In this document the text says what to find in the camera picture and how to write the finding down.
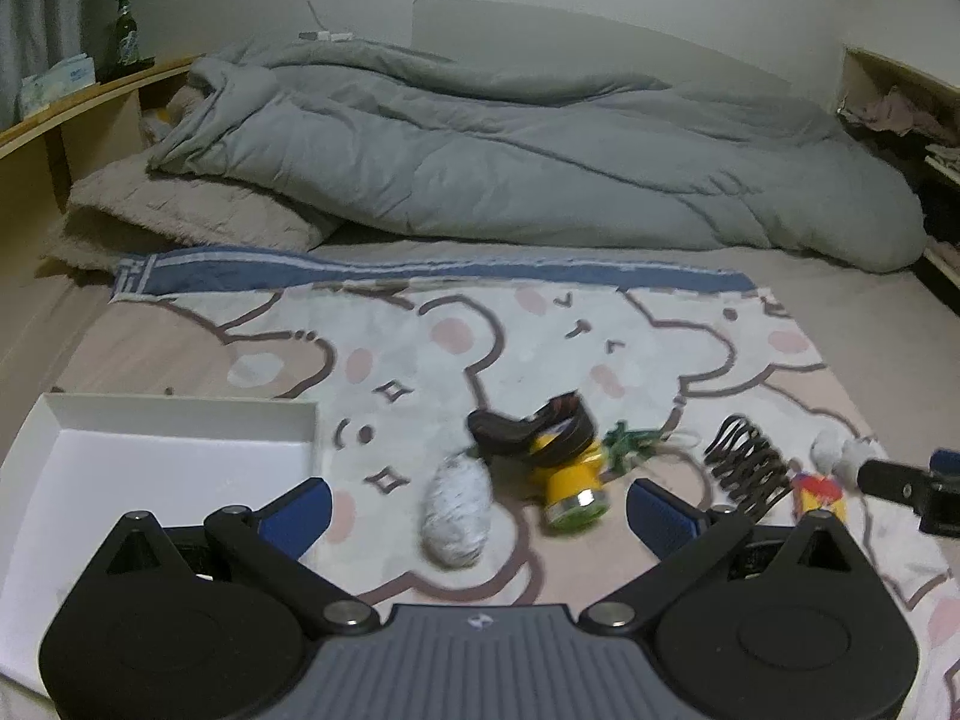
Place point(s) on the green glass bottle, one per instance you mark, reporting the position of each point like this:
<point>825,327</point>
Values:
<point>126,37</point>

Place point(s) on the grey duvet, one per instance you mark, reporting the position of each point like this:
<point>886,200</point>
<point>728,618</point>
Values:
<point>487,142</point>

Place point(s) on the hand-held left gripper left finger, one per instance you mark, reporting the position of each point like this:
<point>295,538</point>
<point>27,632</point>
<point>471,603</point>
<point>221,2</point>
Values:
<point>296,516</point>

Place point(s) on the colourful small toy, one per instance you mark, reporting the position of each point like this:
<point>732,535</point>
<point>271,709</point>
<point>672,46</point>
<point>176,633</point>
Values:
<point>814,493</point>

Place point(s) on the white cardboard box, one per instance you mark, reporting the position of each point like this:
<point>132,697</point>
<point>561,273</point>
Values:
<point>150,465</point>

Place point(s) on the white cloth bundle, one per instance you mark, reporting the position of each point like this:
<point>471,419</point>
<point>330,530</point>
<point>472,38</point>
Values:
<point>829,451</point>

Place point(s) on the green plastic toy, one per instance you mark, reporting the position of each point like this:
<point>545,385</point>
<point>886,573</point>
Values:
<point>622,446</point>

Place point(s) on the wooden bedside shelf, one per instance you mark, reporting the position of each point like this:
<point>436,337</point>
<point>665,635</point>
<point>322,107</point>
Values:
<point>97,127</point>

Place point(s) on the grey speckled fuzzy ball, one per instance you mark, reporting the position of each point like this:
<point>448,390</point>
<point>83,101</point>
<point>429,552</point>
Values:
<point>454,510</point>

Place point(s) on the grey curtain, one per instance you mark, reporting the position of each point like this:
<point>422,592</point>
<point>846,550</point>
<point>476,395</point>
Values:
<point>37,22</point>

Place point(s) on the beige bed sheet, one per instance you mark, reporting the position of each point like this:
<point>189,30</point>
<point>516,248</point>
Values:
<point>60,330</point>

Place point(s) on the bear printed blanket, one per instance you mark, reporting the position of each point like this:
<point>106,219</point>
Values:
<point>450,345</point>

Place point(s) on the tissue pack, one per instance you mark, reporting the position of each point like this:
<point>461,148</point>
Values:
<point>60,79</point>

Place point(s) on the pile of pale clothes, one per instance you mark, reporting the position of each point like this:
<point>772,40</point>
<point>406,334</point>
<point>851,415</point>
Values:
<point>892,116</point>

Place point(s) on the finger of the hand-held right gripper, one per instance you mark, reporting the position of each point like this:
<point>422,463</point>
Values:
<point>892,480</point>
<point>943,499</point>

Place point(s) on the open wooden shelf unit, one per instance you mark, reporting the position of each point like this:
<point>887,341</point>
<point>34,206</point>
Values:
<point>900,69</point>

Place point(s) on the beige fleece pillow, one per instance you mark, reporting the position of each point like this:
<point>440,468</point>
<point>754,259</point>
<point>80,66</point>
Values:
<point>172,219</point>

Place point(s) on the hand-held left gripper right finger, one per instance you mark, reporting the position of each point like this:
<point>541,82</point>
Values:
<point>661,519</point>

